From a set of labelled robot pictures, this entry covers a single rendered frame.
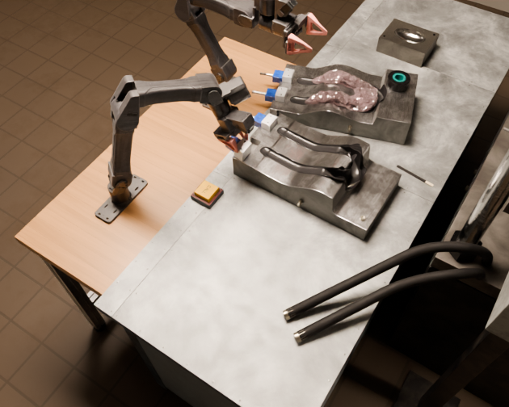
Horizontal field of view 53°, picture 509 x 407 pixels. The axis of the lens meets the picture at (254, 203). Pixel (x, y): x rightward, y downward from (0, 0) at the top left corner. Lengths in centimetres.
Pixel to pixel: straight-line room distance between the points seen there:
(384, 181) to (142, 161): 84
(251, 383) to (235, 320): 18
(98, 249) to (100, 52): 221
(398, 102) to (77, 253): 120
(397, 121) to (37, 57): 264
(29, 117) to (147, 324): 211
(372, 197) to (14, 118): 239
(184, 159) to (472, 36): 135
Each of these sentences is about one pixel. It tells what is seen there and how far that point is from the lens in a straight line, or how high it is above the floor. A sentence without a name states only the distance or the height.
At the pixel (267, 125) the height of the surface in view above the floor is 91.
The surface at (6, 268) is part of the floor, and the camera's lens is 278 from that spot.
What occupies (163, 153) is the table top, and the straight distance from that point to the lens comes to 187.
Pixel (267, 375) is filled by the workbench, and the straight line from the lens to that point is 145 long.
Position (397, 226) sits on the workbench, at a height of 80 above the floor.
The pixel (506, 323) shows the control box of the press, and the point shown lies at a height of 114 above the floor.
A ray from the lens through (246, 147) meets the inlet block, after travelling 166.
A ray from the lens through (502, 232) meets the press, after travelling 181.
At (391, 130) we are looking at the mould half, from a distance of 187.
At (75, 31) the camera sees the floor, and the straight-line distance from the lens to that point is 396.
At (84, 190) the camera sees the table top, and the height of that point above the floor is 80.
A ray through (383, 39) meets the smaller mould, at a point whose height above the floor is 87.
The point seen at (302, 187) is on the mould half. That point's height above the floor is 91.
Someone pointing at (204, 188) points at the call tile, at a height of 84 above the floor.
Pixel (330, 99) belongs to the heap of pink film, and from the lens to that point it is 187.
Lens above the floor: 219
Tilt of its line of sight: 55 degrees down
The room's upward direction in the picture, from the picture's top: 2 degrees counter-clockwise
